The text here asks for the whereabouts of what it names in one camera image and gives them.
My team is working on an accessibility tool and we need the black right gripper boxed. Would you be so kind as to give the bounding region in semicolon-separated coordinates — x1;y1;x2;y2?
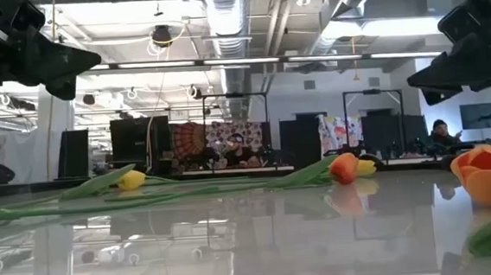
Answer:
400;0;491;108

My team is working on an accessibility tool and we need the yellow artificial tulip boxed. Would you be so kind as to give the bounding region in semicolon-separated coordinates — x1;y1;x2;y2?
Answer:
103;157;379;204
56;162;149;201

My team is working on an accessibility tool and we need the person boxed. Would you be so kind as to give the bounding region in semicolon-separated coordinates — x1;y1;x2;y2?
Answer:
223;131;259;169
421;117;464;157

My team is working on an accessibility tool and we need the black panel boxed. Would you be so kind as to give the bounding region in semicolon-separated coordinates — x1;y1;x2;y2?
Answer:
360;111;430;156
55;129;92;181
278;117;325;170
108;115;174;178

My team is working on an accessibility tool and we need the white backdrop sheet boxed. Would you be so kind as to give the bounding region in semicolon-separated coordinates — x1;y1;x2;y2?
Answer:
0;129;57;186

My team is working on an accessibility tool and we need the colourful patterned cloth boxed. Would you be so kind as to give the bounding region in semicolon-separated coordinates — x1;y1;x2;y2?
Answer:
317;112;364;155

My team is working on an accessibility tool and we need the orange mandala tapestry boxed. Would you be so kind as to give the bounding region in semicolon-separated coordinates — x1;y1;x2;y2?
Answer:
170;121;208;161

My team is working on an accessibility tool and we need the long ceiling light strip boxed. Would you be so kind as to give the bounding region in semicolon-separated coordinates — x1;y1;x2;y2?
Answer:
80;40;444;83

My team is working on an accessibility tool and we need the floral patterned tapestry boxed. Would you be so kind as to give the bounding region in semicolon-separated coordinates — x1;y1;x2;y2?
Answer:
204;119;265;157

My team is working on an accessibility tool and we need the wall monitor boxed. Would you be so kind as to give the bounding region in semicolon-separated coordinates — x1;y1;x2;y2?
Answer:
459;102;491;131

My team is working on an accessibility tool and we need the black rig frame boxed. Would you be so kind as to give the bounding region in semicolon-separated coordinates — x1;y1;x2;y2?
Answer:
341;86;408;157
200;90;273;171

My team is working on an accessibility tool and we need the black dome ceiling camera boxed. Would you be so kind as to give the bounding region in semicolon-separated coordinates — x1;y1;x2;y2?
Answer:
150;24;174;48

